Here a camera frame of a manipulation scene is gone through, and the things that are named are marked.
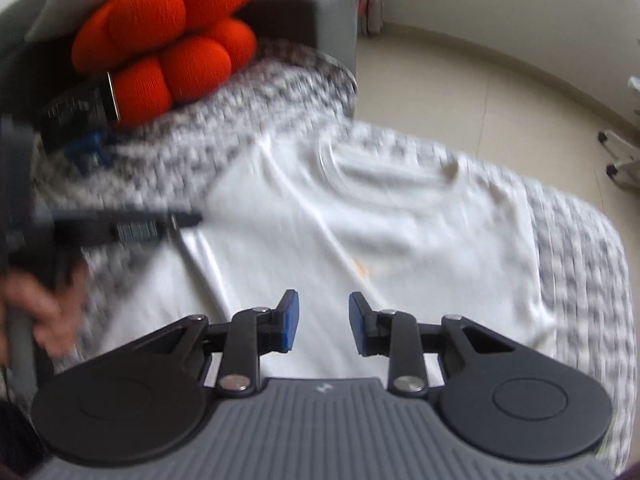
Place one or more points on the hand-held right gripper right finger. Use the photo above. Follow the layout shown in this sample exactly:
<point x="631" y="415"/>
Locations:
<point x="357" y="322"/>

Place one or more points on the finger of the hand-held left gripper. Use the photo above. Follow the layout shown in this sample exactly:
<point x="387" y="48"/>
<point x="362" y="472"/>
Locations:
<point x="125" y="227"/>

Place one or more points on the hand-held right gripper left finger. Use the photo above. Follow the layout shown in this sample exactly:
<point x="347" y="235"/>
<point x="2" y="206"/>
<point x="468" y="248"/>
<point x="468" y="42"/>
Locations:
<point x="290" y="320"/>

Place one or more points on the white printed sweatshirt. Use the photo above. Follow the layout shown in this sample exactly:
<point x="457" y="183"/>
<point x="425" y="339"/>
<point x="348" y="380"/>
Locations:
<point x="350" y="240"/>

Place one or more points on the person's left hand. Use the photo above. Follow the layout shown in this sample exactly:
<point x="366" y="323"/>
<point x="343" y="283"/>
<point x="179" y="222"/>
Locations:
<point x="55" y="315"/>

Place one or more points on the blue phone stand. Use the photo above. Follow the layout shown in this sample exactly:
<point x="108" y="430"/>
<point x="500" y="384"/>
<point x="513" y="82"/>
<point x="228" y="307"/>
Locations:
<point x="87" y="150"/>

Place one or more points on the smartphone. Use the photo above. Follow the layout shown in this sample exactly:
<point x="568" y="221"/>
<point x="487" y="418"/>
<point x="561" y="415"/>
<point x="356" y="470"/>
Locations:
<point x="75" y="112"/>

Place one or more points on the white pillow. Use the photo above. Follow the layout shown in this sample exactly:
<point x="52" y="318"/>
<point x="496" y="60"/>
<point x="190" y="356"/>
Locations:
<point x="75" y="0"/>

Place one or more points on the orange flower cushion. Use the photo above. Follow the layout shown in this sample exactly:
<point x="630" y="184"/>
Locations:
<point x="165" y="25"/>

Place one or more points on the grey checked quilt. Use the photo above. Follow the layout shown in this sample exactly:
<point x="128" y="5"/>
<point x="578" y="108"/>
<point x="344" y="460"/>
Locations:
<point x="575" y="270"/>

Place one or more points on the person's dark clothing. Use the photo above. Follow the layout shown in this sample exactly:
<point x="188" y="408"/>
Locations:
<point x="17" y="440"/>

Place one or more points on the grey sofa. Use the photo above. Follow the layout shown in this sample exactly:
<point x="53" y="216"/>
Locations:
<point x="300" y="10"/>

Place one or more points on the white office chair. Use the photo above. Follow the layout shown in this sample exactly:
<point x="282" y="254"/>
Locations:
<point x="622" y="155"/>

